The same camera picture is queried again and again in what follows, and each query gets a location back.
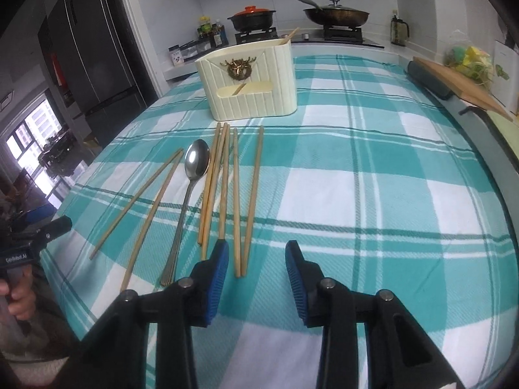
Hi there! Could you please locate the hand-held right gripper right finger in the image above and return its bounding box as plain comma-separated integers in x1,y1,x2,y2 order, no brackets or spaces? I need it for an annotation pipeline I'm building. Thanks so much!
285,240,467,389

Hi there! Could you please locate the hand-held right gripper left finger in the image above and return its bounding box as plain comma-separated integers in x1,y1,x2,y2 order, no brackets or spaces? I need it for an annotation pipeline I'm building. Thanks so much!
77,238,230,389

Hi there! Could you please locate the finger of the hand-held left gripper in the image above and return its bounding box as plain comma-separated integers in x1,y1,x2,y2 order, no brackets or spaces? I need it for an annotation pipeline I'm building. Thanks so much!
34,216,74,244
20,205,57,224

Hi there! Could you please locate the metal spoon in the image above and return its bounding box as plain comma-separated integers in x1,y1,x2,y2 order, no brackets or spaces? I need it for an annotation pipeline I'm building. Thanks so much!
159,138,211,287

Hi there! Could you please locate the cream utensil holder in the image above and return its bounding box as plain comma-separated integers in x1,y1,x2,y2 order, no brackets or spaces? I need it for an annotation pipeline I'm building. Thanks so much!
195,41,298,121

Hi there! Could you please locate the person's left hand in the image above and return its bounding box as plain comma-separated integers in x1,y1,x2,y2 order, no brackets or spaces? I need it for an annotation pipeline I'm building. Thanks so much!
0,279,38,322

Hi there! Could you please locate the window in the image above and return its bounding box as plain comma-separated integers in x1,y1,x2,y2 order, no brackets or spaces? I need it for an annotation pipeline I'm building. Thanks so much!
5,91,79,207

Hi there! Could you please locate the teal plaid tablecloth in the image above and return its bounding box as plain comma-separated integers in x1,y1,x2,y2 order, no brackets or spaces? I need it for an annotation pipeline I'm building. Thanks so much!
41,53,513,389

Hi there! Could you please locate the red hanging decoration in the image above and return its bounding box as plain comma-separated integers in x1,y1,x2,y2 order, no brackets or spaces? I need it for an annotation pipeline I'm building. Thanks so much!
49,51,66,88

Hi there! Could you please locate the dark refrigerator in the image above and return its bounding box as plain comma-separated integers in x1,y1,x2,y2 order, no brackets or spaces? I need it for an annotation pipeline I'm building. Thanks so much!
38,0,159,147

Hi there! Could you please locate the black gas stove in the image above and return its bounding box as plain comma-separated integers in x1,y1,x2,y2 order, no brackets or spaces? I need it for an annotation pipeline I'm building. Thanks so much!
234,25,384,48

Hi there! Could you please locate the dark sauce bottle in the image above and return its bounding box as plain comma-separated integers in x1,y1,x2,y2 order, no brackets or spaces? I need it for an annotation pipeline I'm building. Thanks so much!
213,19,228,47

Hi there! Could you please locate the wooden cutting board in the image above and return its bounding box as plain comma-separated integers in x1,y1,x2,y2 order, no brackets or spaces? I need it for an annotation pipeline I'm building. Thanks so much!
411,56,513,121

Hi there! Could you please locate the black clay pot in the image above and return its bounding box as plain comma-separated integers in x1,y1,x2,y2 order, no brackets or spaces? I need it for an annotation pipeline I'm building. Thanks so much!
227,11,277,32

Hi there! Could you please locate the black wok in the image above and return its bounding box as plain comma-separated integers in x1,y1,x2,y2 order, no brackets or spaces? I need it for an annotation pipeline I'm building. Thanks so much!
290,0,370,26

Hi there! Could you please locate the glass french press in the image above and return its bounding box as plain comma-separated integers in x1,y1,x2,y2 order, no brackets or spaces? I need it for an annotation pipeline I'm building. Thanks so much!
390,15,410,47

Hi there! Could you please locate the glass wok lid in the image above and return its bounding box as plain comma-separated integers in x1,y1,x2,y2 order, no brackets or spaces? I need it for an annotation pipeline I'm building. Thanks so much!
305,0,368,15

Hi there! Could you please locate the bag of vegetables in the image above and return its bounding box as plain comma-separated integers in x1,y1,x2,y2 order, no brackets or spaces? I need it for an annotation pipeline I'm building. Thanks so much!
443,41,497,88

